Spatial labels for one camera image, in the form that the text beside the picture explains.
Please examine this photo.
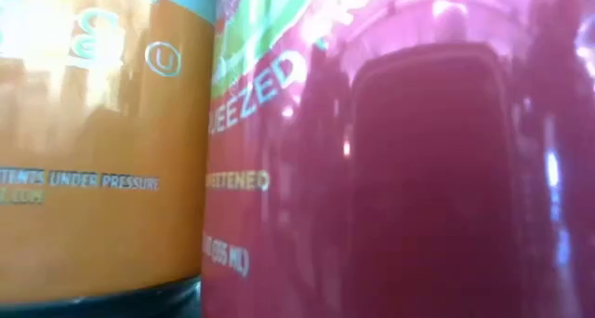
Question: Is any red and white raspberry can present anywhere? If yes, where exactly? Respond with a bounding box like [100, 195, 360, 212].
[200, 0, 595, 318]

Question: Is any orange and white soda can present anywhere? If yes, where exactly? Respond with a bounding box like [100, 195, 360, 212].
[0, 0, 218, 318]

